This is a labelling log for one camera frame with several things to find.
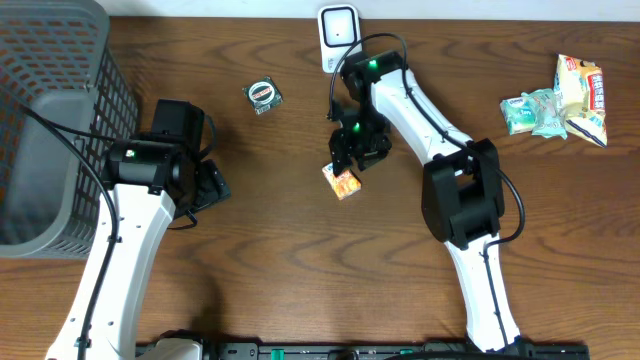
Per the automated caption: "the small orange juice box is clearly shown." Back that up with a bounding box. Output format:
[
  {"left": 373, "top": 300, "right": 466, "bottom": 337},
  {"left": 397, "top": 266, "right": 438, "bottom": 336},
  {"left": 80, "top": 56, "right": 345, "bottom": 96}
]
[{"left": 322, "top": 163, "right": 362, "bottom": 200}]

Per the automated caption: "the white barcode scanner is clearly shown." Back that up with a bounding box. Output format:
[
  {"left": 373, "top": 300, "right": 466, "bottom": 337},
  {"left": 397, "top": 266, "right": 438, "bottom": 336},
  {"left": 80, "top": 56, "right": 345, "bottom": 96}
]
[{"left": 317, "top": 4, "right": 361, "bottom": 74}]

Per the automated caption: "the large white snack bag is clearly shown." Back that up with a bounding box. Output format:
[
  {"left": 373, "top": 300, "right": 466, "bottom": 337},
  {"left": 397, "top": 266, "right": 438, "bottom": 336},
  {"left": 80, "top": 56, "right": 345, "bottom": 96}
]
[{"left": 553, "top": 54, "right": 608, "bottom": 148}]

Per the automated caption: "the dark green round-label packet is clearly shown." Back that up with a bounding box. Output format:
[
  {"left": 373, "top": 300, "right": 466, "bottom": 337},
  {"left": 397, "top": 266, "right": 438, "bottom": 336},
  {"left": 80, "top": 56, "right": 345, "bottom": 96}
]
[{"left": 243, "top": 76, "right": 284, "bottom": 115}]

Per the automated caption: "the grey plastic mesh basket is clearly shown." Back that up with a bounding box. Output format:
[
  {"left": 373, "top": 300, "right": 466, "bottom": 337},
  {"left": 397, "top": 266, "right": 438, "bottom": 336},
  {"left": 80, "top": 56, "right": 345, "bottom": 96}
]
[{"left": 1, "top": 0, "right": 139, "bottom": 258}]

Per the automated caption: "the small teal white box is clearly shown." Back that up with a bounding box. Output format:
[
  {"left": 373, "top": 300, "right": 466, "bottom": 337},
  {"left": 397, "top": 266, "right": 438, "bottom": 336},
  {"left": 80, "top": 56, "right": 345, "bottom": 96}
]
[{"left": 500, "top": 97, "right": 535, "bottom": 135}]

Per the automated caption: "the teal candy wrapper packet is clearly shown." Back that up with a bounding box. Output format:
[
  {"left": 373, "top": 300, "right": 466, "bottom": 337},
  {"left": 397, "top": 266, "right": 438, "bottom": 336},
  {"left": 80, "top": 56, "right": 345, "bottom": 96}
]
[{"left": 521, "top": 88, "right": 568, "bottom": 140}]

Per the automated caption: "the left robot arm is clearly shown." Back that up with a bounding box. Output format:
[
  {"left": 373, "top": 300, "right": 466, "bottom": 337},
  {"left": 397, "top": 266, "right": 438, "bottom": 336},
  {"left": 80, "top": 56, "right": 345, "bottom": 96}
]
[{"left": 46, "top": 131, "right": 230, "bottom": 359}]

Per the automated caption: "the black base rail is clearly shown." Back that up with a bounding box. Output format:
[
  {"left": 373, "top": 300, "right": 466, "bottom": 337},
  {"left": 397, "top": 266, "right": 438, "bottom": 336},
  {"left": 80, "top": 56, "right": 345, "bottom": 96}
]
[{"left": 135, "top": 341, "right": 592, "bottom": 360}]

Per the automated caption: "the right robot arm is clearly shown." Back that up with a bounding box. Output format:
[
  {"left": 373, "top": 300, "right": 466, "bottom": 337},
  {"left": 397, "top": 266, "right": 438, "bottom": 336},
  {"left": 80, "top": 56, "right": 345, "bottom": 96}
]
[{"left": 329, "top": 51, "right": 520, "bottom": 352}]

